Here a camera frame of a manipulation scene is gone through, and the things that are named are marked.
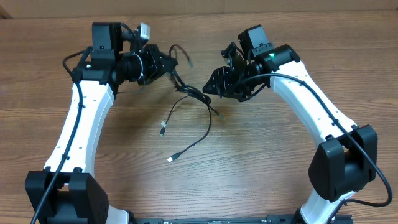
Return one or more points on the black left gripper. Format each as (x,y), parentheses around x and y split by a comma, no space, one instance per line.
(154,57)

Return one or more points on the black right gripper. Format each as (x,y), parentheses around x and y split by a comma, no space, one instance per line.
(224,79)

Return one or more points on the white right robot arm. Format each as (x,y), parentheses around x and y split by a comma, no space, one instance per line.
(345,154)

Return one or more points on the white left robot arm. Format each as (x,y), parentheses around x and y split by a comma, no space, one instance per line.
(65,191)

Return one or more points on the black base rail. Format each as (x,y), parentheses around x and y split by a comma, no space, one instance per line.
(214,220)

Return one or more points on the brown cardboard wall panel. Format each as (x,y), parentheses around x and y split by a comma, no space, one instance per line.
(27,9)

